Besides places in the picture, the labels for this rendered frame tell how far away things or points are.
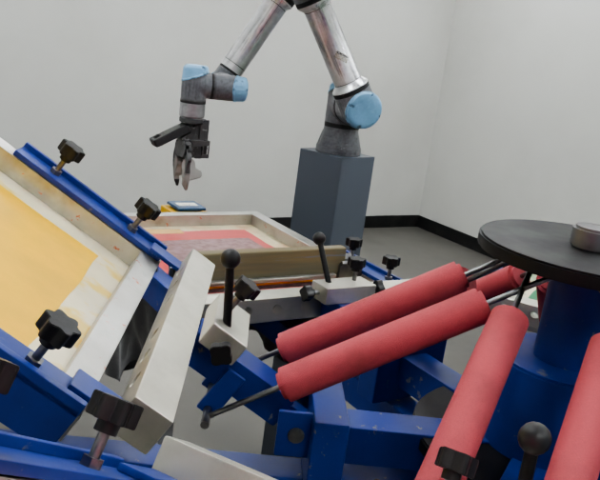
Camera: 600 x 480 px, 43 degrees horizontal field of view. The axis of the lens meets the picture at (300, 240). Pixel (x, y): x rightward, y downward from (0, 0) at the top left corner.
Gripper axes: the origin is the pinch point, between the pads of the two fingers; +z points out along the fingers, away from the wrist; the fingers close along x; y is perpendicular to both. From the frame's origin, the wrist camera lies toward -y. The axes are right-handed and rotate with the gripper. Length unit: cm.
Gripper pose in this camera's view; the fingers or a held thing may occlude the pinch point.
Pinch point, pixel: (179, 184)
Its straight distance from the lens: 230.7
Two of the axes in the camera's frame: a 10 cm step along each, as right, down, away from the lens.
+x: -5.3, -2.8, 8.0
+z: -1.2, 9.6, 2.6
